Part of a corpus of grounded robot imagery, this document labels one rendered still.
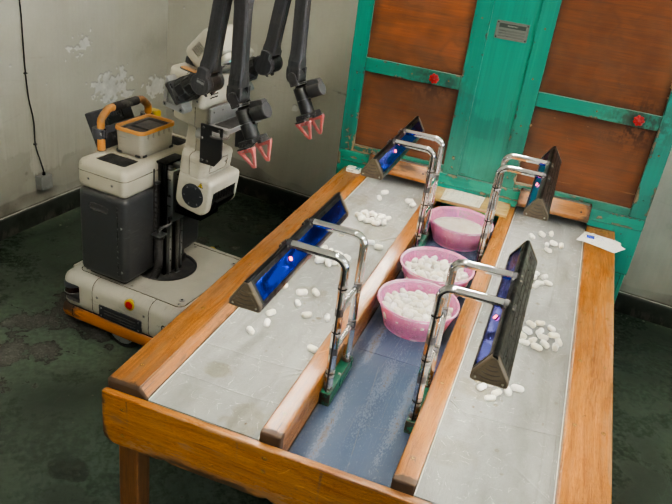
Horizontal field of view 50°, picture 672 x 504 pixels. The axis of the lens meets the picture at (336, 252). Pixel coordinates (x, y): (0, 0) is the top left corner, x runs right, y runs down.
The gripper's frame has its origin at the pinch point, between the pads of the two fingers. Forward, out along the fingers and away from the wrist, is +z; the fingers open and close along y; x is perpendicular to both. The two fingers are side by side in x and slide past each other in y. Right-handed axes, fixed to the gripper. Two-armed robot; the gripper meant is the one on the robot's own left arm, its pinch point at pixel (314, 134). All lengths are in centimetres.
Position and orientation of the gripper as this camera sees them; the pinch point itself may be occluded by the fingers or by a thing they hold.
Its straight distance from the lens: 297.0
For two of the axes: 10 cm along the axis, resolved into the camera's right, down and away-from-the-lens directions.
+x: -8.5, 1.4, 5.0
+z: 3.0, 9.2, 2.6
